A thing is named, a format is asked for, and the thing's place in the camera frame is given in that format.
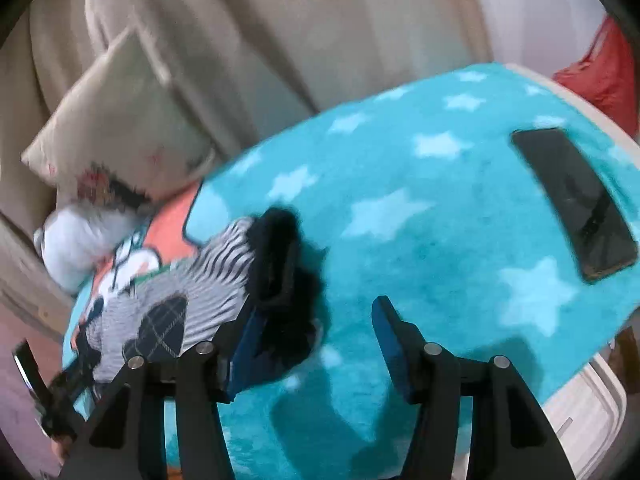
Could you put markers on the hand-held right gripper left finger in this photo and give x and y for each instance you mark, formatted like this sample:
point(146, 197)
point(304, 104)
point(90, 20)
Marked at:
point(248, 347)

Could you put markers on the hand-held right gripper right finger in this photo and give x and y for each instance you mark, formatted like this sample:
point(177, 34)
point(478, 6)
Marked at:
point(392, 347)

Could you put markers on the striped navy pants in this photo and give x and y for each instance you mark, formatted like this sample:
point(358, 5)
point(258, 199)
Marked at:
point(220, 270)

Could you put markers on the cyan star printed blanket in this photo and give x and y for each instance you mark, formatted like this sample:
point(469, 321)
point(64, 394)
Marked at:
point(430, 220)

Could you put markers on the grey plush toy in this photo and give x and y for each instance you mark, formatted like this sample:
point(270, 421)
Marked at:
point(75, 245)

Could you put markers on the black smartphone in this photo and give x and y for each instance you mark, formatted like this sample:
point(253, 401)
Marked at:
point(575, 200)

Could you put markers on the cream floral pillow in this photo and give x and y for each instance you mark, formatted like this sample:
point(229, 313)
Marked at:
point(117, 125)

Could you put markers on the beige curtain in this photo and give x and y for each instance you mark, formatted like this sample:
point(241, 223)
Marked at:
point(240, 35)

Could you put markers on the red bag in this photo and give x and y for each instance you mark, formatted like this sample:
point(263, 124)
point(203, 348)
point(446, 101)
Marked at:
point(602, 77)

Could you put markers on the white bed frame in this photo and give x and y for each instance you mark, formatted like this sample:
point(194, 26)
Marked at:
point(587, 410)

